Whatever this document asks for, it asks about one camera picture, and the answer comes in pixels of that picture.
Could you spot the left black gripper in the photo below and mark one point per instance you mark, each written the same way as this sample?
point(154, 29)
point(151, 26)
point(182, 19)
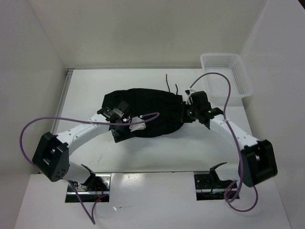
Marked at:
point(119, 136)

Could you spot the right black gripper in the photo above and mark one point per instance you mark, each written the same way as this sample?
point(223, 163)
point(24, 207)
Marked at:
point(184, 107)

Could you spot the black shorts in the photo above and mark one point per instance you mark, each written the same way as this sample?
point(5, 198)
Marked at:
point(146, 101)

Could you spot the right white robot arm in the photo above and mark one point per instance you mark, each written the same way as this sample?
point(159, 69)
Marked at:
point(257, 161)

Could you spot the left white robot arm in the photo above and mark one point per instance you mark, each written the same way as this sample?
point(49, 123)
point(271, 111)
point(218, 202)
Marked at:
point(52, 156)

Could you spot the white perforated plastic basket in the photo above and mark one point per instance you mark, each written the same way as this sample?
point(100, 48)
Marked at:
point(230, 65)

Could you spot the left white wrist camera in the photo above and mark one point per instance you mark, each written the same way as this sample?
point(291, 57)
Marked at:
point(134, 127)

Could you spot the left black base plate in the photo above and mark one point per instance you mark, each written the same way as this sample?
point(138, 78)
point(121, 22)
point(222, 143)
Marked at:
point(99, 191)

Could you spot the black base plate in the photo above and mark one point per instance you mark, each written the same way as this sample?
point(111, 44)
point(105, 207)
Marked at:
point(99, 191)
point(206, 189)

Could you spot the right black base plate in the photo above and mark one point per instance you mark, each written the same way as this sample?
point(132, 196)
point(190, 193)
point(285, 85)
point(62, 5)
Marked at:
point(206, 189)

